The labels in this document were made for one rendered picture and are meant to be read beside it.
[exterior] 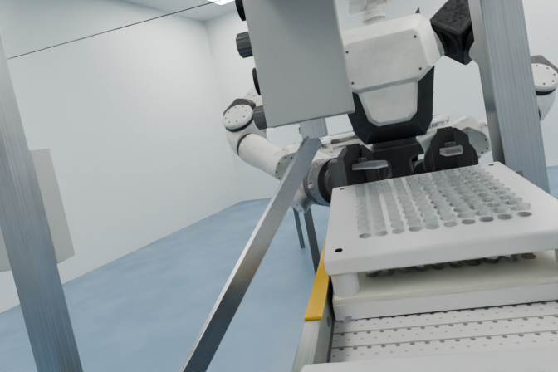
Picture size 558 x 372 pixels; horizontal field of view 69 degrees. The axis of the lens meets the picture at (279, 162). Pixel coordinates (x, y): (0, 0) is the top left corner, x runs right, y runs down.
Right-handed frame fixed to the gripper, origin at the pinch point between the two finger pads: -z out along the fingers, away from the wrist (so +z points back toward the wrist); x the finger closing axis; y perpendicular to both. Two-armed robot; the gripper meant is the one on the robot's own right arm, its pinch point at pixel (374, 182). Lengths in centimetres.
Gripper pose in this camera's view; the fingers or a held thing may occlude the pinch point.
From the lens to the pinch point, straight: 64.2
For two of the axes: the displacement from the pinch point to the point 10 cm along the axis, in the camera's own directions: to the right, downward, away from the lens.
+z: -3.4, 0.3, 9.4
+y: -9.2, 1.8, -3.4
